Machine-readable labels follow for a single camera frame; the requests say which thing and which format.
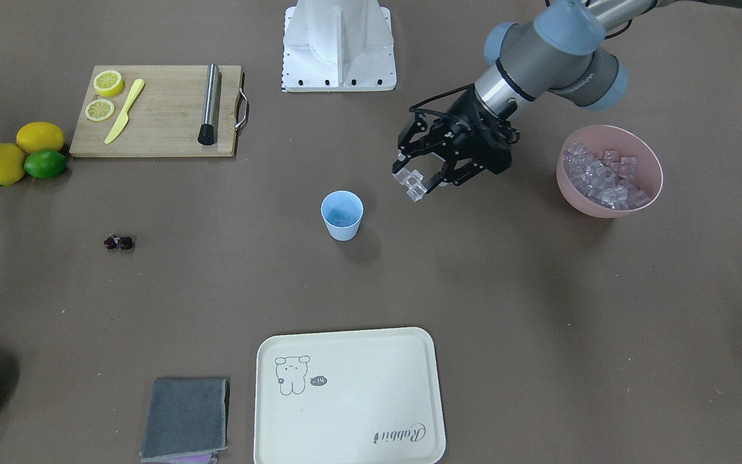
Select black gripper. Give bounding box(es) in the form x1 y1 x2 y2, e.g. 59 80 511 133
398 87 519 194

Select clear ice cubes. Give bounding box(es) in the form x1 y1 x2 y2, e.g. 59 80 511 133
392 142 652 211

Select dark red cherries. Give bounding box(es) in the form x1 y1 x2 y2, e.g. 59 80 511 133
103 234 135 251

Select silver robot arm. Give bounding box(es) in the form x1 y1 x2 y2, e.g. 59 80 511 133
392 1 666 200

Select light blue cup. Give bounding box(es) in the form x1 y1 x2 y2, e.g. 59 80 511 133
320 190 363 242

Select pink bowl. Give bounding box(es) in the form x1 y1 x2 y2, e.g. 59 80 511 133
556 124 663 219

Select steel muddler black tip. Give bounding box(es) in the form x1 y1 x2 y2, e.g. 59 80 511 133
197 64 220 146

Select cream rabbit tray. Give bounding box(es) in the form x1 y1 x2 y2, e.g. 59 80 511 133
253 327 446 463

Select wooden cutting board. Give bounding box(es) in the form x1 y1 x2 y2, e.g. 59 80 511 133
70 64 247 158

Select yellow plastic knife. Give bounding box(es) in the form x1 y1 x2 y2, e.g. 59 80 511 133
104 79 146 144

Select lemon half upper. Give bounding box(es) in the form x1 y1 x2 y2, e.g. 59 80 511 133
92 70 125 98

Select lemon slice lower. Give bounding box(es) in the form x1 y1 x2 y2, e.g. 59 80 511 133
84 98 115 122

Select grey folded cloth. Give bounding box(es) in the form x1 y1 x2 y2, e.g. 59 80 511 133
140 377 229 463

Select green lime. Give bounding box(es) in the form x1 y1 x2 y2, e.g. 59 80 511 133
23 150 67 179

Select yellow lemon upper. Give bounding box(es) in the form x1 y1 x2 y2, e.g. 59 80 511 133
17 121 65 155

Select yellow lemon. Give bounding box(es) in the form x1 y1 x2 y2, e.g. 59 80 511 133
17 121 65 155
0 143 26 187

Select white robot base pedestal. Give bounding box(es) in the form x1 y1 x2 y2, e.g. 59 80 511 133
281 1 397 92

